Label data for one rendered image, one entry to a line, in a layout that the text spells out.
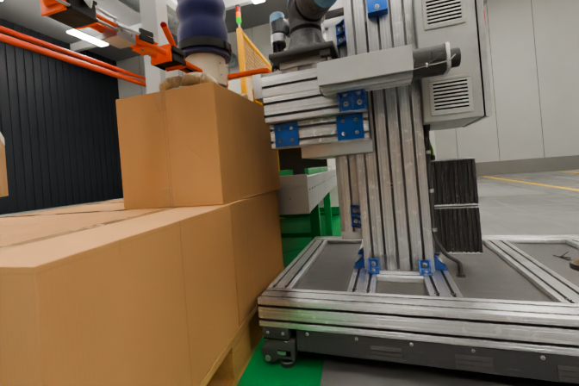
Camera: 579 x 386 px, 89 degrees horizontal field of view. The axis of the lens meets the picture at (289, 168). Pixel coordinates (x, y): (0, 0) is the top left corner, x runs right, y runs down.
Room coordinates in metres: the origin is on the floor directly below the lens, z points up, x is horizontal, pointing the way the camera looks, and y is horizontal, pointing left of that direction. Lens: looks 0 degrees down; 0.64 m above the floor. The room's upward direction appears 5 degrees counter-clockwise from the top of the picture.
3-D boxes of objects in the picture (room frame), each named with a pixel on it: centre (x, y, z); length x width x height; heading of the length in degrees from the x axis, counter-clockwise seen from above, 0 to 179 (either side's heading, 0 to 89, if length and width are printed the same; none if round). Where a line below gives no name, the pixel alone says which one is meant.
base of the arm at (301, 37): (1.07, -0.10, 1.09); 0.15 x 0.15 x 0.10
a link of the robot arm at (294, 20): (1.06, -0.10, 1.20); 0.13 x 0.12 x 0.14; 18
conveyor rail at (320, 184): (2.72, -0.32, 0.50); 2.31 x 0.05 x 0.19; 167
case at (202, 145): (1.29, 0.33, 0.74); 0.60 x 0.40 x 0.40; 164
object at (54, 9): (0.72, 0.51, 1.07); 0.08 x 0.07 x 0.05; 164
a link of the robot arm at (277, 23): (1.49, 0.00, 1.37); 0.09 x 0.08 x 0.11; 133
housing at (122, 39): (0.85, 0.46, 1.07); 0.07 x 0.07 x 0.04; 74
